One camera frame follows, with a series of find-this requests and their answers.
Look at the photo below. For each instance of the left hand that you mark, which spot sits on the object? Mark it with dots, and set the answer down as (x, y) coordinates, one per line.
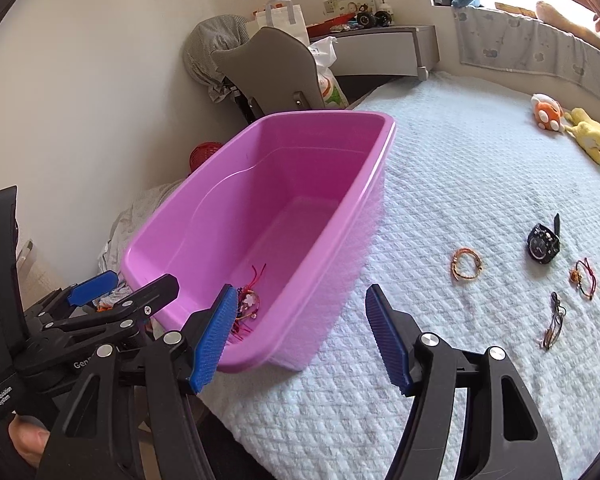
(29, 440)

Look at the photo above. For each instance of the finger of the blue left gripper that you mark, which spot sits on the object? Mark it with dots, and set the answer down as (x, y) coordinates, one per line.
(92, 289)
(155, 289)

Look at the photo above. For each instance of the grey brown chair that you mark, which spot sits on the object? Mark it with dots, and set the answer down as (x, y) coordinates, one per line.
(271, 73)

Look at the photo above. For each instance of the orange white plush toy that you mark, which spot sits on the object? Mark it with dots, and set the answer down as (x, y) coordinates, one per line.
(547, 112)

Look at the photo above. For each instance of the yellow plush toy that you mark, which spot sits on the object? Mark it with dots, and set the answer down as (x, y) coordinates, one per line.
(586, 131)

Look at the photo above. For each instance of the red plastic basket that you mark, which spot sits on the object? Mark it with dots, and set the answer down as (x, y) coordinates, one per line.
(202, 153)

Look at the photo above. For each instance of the grey patterned window cloth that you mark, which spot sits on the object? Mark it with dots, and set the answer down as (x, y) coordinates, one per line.
(515, 44)

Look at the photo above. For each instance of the black wrist watch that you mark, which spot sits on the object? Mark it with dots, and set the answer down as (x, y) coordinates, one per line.
(543, 243)

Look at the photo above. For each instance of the white quilted bed blanket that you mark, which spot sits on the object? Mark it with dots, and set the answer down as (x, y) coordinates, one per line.
(468, 176)

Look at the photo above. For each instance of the grey garment on chair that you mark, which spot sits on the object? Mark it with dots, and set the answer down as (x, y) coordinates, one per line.
(219, 33)

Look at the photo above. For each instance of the pink plastic tub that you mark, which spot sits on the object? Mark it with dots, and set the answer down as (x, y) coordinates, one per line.
(286, 209)

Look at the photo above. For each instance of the white plastic bag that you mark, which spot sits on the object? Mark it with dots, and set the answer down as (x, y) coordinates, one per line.
(324, 54)

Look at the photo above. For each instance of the white paper bag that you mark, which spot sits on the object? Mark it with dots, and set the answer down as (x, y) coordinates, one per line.
(283, 15)

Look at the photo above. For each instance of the toy car on desk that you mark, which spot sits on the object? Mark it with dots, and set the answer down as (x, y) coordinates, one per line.
(365, 18)

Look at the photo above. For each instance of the pile of grey clothes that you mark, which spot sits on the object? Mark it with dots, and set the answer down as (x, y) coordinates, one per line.
(120, 236)

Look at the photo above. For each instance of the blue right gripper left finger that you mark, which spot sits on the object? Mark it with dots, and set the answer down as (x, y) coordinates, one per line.
(207, 334)

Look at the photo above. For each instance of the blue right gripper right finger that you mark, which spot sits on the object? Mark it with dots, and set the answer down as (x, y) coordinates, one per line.
(392, 349)

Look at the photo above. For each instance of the grey bedside desk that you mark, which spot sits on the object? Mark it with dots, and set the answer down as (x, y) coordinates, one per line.
(368, 58)

